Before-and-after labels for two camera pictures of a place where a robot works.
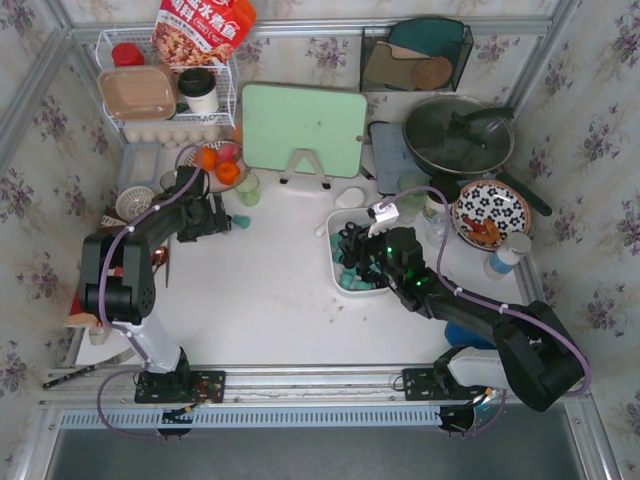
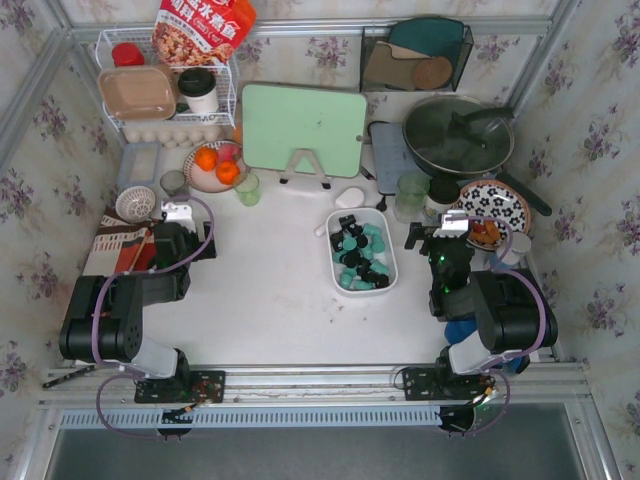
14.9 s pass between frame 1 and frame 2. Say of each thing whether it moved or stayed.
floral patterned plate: stayed
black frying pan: stayed
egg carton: stayed
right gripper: moved
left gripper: moved
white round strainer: stayed
